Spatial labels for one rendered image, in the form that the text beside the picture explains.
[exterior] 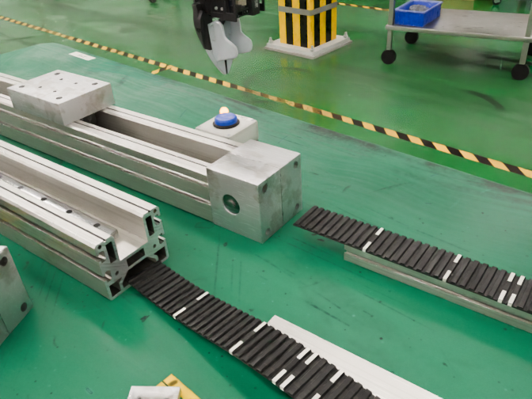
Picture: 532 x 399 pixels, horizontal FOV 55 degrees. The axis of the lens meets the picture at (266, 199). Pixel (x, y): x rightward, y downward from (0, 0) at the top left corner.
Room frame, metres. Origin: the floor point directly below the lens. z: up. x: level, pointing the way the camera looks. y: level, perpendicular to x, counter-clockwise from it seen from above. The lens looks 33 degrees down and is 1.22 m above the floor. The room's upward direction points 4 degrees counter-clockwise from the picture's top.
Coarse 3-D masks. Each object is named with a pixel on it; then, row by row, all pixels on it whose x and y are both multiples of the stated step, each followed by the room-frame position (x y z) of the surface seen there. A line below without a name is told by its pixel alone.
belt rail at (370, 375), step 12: (276, 324) 0.38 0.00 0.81; (288, 324) 0.38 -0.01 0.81; (300, 336) 0.36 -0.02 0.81; (312, 336) 0.36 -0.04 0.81; (312, 348) 0.35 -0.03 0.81; (324, 348) 0.35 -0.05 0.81; (336, 348) 0.34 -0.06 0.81; (336, 360) 0.33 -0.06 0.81; (348, 360) 0.33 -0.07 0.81; (360, 360) 0.33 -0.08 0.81; (348, 372) 0.32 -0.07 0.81; (360, 372) 0.31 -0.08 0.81; (372, 372) 0.31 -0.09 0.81; (384, 372) 0.31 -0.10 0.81; (372, 384) 0.30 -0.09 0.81; (384, 384) 0.30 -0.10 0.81; (396, 384) 0.30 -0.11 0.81; (408, 384) 0.30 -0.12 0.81; (384, 396) 0.29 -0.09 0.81; (396, 396) 0.29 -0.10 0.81; (408, 396) 0.29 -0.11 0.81; (420, 396) 0.28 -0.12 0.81; (432, 396) 0.28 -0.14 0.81
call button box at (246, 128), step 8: (208, 120) 0.85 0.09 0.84; (240, 120) 0.84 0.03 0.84; (248, 120) 0.83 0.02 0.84; (200, 128) 0.82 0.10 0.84; (208, 128) 0.82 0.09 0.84; (216, 128) 0.81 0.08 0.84; (224, 128) 0.81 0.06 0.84; (232, 128) 0.81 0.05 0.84; (240, 128) 0.81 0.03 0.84; (248, 128) 0.81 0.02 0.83; (256, 128) 0.83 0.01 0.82; (224, 136) 0.78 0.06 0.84; (232, 136) 0.78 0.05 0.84; (240, 136) 0.80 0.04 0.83; (248, 136) 0.81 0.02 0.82; (256, 136) 0.83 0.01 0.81
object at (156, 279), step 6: (162, 270) 0.51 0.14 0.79; (168, 270) 0.51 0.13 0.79; (156, 276) 0.50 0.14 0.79; (162, 276) 0.49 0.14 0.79; (168, 276) 0.50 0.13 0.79; (144, 282) 0.49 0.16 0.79; (150, 282) 0.49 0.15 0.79; (156, 282) 0.49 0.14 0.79; (138, 288) 0.48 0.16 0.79; (144, 288) 0.48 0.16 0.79; (150, 288) 0.48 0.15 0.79
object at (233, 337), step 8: (248, 320) 0.39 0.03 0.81; (256, 320) 0.39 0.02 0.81; (240, 328) 0.38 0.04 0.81; (248, 328) 0.38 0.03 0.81; (224, 336) 0.37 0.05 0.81; (232, 336) 0.37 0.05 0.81; (240, 336) 0.37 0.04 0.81; (216, 344) 0.36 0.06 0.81; (224, 344) 0.36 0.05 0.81; (232, 344) 0.36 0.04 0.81
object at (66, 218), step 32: (0, 160) 0.74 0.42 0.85; (32, 160) 0.70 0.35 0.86; (0, 192) 0.61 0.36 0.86; (32, 192) 0.65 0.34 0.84; (64, 192) 0.63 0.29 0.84; (96, 192) 0.59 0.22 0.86; (0, 224) 0.62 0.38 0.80; (32, 224) 0.56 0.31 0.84; (64, 224) 0.52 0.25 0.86; (96, 224) 0.55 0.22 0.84; (128, 224) 0.54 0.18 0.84; (160, 224) 0.54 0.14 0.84; (64, 256) 0.52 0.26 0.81; (96, 256) 0.47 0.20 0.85; (128, 256) 0.50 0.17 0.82; (160, 256) 0.54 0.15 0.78; (96, 288) 0.48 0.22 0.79
